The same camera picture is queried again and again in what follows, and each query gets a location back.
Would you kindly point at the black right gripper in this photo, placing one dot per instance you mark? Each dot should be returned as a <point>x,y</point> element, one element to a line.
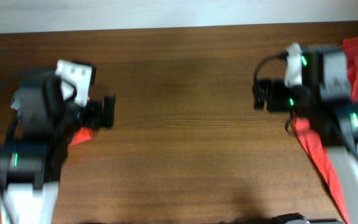
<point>275,88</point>

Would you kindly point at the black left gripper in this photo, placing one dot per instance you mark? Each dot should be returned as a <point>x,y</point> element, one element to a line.
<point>95,112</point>

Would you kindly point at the light blue t-shirt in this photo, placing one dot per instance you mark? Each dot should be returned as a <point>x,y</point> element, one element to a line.
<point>15,104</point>

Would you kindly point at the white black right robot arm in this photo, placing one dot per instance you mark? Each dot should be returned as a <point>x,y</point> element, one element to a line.
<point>325,121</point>

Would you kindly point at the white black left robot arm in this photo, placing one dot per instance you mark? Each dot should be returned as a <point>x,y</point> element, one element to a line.
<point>36,146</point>

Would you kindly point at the folded red shirt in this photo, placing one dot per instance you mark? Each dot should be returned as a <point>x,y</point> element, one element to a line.
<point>82,135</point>

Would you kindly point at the red printed t-shirt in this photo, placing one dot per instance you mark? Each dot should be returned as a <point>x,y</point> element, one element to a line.
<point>323,85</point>

